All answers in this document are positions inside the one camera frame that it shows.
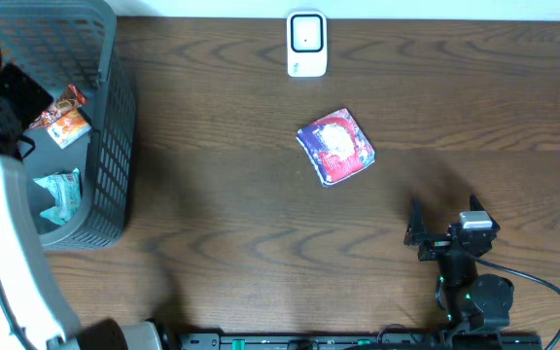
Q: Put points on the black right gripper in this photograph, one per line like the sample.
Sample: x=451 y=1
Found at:
x=416 y=235

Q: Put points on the purple red snack packet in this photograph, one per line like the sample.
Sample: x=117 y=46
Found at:
x=336 y=146

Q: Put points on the teal packet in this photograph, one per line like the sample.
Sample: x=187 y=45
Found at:
x=65 y=189

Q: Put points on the small orange box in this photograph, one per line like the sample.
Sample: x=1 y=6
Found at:
x=64 y=134

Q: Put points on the orange red chip bag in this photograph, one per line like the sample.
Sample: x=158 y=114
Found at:
x=72 y=98

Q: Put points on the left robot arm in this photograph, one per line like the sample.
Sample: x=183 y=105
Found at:
x=33 y=312

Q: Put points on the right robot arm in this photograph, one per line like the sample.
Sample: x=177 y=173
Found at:
x=474 y=303

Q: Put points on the grey plastic mesh basket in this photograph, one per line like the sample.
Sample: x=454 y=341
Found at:
x=72 y=42

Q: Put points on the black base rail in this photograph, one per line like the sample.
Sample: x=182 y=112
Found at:
x=395 y=340

